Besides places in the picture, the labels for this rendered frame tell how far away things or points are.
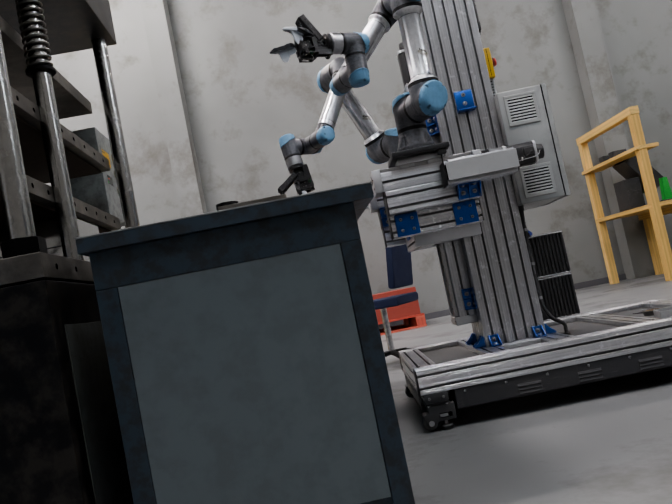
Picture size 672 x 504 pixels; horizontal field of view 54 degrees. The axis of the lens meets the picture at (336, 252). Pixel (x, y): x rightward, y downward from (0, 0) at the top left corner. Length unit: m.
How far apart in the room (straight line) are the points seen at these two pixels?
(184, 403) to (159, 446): 0.11
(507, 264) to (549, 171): 0.41
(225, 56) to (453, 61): 6.99
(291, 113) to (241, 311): 7.84
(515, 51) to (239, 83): 3.82
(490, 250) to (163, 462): 1.65
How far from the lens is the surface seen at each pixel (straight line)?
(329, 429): 1.60
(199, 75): 9.67
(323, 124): 2.95
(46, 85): 2.25
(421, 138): 2.61
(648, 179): 7.95
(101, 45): 3.07
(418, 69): 2.58
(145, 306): 1.61
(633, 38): 10.37
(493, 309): 2.78
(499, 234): 2.80
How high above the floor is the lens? 0.55
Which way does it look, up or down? 4 degrees up
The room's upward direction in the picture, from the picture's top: 11 degrees counter-clockwise
